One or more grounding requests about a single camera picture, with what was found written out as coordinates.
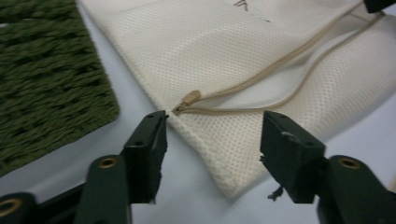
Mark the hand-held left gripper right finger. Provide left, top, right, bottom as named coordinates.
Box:
left=259, top=110, right=327, bottom=204

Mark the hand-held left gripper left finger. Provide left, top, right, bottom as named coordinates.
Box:
left=121, top=110, right=170, bottom=205

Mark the cream mesh laundry bag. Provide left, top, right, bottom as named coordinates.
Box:
left=76, top=0, right=396, bottom=199

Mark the green woven basket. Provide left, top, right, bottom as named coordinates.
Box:
left=0, top=0, right=120, bottom=178

